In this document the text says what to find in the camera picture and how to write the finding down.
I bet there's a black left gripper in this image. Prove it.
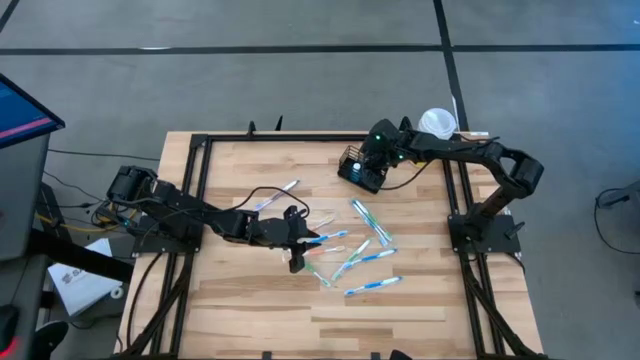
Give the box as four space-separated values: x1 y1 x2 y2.
249 205 322 274

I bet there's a purple toothbrush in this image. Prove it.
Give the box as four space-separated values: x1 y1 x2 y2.
253 179 301 212

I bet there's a Lysol wipes canister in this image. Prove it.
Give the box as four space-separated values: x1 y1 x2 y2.
417 107 459 142

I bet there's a black cart beam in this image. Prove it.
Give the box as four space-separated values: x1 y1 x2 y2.
27 228 135 284

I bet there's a white paper booklet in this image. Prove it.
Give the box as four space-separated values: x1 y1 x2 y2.
47 237 124 318

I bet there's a grey computer cart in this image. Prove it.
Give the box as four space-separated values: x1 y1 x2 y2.
0 133 51 262

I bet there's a monitor with blue screen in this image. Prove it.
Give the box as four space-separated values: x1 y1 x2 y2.
0 73 67 150

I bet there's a black device with light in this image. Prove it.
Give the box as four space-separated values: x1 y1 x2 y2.
0 303 21 360

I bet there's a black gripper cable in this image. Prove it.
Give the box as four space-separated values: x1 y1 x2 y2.
380 158 437 192
219 185 312 221

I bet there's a black wire basket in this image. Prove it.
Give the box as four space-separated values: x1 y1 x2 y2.
336 143 392 196

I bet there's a black aluminium table frame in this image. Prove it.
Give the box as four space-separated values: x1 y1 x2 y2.
113 119 547 360

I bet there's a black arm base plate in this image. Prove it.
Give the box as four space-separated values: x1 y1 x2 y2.
447 212 522 255
131 213 205 254

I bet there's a black cable bundle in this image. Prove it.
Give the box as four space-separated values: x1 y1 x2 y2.
459 252 539 359
124 249 197 359

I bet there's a thin black floor cable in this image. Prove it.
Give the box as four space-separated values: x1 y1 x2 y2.
47 147 162 163

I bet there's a looped black floor cable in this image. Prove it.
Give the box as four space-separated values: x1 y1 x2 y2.
593 185 640 256

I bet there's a yellow cable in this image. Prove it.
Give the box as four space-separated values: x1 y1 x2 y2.
35 197 139 235

